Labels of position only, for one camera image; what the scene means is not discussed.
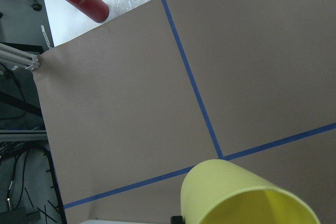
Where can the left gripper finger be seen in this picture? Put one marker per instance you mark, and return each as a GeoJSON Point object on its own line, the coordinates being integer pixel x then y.
{"type": "Point", "coordinates": [176, 220]}

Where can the aluminium frame post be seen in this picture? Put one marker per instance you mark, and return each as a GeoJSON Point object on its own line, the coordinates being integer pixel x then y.
{"type": "Point", "coordinates": [19, 58]}

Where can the yellow plastic cup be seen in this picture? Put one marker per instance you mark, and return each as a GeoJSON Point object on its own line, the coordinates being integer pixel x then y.
{"type": "Point", "coordinates": [218, 191]}

